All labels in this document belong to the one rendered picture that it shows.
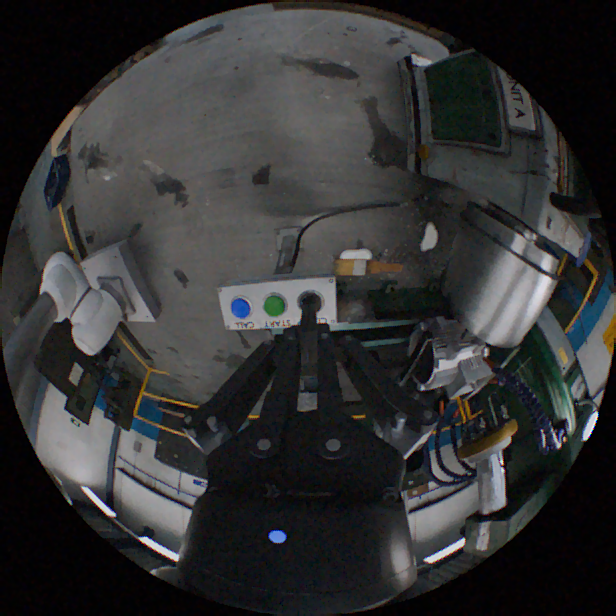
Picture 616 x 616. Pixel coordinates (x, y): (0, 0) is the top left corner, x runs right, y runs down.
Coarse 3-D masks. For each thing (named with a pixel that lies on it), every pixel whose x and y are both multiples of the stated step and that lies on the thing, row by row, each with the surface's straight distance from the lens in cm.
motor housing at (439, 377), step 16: (448, 320) 59; (416, 336) 63; (432, 336) 53; (448, 336) 54; (432, 352) 69; (464, 352) 58; (480, 352) 63; (416, 368) 65; (432, 368) 68; (448, 368) 56; (432, 384) 55
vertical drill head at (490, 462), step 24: (504, 408) 61; (480, 432) 54; (504, 432) 54; (480, 456) 56; (504, 456) 60; (480, 480) 61; (504, 480) 61; (480, 504) 64; (504, 504) 64; (480, 528) 67
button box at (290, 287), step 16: (304, 272) 31; (320, 272) 30; (224, 288) 30; (240, 288) 29; (256, 288) 28; (272, 288) 27; (288, 288) 27; (304, 288) 27; (320, 288) 27; (224, 304) 30; (256, 304) 28; (288, 304) 28; (224, 320) 31; (240, 320) 30; (256, 320) 29; (272, 320) 29; (288, 320) 28; (320, 320) 28; (336, 320) 28
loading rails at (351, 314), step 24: (336, 288) 57; (360, 288) 61; (384, 288) 63; (408, 288) 67; (432, 288) 69; (360, 312) 53; (384, 312) 56; (408, 312) 57; (432, 312) 61; (336, 336) 61; (360, 336) 62; (384, 336) 63; (408, 336) 66
